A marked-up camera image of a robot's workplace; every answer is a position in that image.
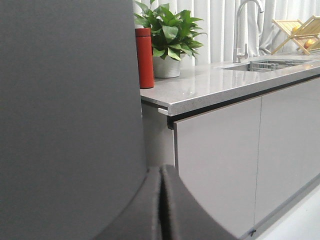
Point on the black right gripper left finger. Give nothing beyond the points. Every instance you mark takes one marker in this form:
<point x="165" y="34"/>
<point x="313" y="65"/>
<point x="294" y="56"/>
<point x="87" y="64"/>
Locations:
<point x="140" y="219"/>

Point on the chrome kitchen faucet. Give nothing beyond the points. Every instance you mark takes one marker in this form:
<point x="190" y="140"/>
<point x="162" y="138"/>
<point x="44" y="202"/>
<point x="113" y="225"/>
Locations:
<point x="240" y="45"/>

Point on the grey sink drain basket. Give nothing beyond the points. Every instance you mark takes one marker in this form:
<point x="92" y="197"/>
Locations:
<point x="269" y="65"/>

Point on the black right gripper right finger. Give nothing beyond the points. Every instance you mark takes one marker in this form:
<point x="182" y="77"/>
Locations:
<point x="181" y="216"/>

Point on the grey kitchen base cabinet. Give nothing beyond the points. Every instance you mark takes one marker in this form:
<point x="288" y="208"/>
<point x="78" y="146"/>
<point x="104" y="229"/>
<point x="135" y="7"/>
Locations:
<point x="245" y="163"/>

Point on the grey ribbed plant pot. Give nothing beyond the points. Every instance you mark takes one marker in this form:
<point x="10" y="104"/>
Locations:
<point x="166" y="68"/>

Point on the stainless steel sink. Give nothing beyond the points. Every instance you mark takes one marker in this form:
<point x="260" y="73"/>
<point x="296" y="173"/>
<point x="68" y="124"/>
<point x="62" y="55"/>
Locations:
<point x="244" y="66"/>

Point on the green leafy potted plant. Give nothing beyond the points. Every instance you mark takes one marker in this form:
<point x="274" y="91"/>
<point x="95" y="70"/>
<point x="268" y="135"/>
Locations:
<point x="172" y="34"/>

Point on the wooden dish rack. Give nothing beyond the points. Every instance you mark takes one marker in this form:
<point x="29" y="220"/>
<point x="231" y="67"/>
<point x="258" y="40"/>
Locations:
<point x="306" y="35"/>

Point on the red thermos bottle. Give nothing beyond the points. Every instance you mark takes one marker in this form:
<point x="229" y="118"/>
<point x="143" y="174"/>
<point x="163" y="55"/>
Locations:
<point x="144" y="57"/>

